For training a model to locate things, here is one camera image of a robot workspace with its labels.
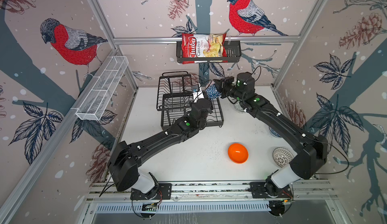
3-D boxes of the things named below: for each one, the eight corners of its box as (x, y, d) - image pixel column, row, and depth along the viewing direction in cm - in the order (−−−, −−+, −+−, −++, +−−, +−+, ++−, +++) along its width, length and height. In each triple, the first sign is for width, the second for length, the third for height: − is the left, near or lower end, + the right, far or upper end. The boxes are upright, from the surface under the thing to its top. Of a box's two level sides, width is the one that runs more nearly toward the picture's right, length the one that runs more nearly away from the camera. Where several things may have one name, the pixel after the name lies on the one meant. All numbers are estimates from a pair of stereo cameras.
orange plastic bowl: (228, 164, 83) (230, 161, 80) (226, 146, 90) (227, 143, 86) (247, 164, 83) (250, 161, 80) (244, 146, 90) (246, 143, 86)
